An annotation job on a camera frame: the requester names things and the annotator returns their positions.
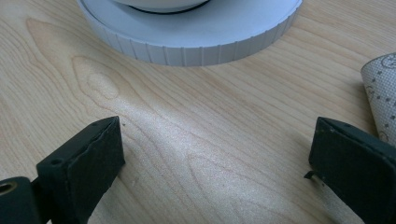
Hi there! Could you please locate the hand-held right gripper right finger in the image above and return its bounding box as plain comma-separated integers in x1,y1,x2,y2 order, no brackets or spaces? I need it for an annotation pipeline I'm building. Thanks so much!
304,116,396,224

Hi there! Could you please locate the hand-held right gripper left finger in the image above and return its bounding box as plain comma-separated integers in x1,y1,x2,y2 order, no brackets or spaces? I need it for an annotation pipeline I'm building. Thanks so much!
0,116,126,224

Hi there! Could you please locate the white patterned cloth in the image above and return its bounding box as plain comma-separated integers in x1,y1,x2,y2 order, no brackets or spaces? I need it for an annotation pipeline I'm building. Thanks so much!
360,51,396,147

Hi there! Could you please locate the white round ribbed base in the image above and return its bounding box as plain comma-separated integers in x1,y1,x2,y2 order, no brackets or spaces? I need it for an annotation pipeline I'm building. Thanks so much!
76,0,304,67

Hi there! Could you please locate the white round appliance body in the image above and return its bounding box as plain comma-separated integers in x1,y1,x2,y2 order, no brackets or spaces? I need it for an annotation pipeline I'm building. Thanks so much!
112,0,213,15

